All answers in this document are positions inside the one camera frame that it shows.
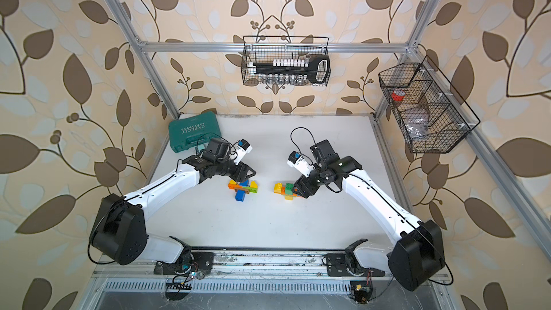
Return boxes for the small electronics board right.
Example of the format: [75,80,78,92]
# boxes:
[350,282,374,305]

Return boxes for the black wire basket back wall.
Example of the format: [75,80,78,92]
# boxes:
[240,34,331,87]

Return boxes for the clear plastic bag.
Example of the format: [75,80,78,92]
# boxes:
[403,108,429,139]

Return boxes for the aluminium frame corner post left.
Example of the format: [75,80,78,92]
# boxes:
[104,0,180,119]

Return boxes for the orange lego brick long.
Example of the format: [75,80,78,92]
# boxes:
[233,185,249,192]

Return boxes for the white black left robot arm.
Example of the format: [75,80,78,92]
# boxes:
[88,156,256,266]

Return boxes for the blue lego brick base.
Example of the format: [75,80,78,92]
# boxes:
[235,190,246,202]

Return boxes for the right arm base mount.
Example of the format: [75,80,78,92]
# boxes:
[322,253,386,278]

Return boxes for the green lego brick square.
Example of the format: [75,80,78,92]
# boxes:
[285,183,294,195]

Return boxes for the aluminium frame back crossbar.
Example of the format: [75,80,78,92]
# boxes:
[138,41,410,55]

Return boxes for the green plastic tool case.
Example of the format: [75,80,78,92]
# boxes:
[169,111,221,153]

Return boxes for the black white socket set rail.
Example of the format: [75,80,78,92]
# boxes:
[246,55,331,85]

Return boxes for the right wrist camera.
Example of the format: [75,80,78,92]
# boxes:
[287,138,363,177]

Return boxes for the aluminium frame corner post right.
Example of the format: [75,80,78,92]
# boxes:
[372,0,459,121]

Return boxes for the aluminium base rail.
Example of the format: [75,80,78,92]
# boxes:
[92,247,449,283]

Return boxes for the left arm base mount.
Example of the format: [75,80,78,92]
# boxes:
[154,251,215,278]

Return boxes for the aluminium frame corner post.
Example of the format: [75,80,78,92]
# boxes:
[372,0,459,121]
[104,0,180,119]

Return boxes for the black wire basket wall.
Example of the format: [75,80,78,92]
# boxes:
[240,34,331,87]
[378,56,481,154]

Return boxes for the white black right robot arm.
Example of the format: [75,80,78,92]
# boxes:
[287,152,446,291]

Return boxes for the black wire basket right wall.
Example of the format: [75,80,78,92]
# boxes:
[378,56,481,154]

